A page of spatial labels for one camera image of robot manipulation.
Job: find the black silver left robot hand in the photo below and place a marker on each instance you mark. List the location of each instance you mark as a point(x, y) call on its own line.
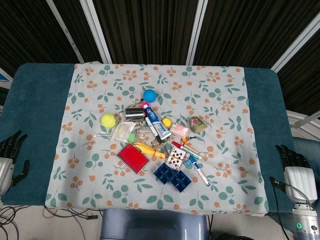
point(6, 165)

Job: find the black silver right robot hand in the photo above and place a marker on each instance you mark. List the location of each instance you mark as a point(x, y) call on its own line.
point(298, 182)

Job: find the pink sachet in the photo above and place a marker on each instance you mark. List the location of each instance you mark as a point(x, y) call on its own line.
point(180, 130)

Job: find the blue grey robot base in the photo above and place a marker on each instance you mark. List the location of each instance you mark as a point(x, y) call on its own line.
point(152, 225)

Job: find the red box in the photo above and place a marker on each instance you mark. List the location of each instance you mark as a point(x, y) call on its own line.
point(132, 158)

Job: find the blue jeans leg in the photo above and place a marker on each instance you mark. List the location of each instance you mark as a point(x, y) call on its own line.
point(310, 147)

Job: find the teal table cover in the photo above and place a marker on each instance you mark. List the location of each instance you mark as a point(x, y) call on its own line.
point(37, 105)

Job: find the blue white pen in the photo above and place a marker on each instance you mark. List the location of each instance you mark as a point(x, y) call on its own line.
point(201, 172)

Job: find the clear plastic strip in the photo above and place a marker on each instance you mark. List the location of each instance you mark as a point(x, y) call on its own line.
point(102, 135)

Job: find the yellow-green tennis ball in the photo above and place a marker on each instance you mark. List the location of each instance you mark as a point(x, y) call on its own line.
point(108, 120)

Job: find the small blue packet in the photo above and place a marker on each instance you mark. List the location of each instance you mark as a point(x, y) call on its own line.
point(188, 161)

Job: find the red white marker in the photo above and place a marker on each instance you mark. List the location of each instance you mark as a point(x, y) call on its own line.
point(186, 149)

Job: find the clear plastic bag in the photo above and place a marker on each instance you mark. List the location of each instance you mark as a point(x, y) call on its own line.
point(122, 132)

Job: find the blue ice cube tray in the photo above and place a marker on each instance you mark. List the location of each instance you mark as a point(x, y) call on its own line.
point(172, 177)

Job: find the small green eraser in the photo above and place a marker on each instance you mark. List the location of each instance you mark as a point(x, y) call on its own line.
point(131, 137)

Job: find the floral print tablecloth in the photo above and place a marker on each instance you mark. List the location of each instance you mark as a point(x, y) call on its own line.
point(105, 82)

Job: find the shiny metal cup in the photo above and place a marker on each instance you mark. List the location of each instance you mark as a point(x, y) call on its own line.
point(134, 114)

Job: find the yellow rubber chicken toy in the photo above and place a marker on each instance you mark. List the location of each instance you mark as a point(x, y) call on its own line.
point(148, 150)

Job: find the small yellow ball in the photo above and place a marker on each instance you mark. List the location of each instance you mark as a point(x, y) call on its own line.
point(166, 122)

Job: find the blue white toothpaste tube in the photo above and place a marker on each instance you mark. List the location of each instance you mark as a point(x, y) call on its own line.
point(155, 122)

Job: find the blue ball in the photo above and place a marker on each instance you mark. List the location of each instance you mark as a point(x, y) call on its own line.
point(150, 96)

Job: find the white aluminium frame post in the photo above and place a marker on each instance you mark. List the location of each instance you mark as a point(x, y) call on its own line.
point(66, 32)
point(197, 30)
point(295, 45)
point(303, 120)
point(96, 30)

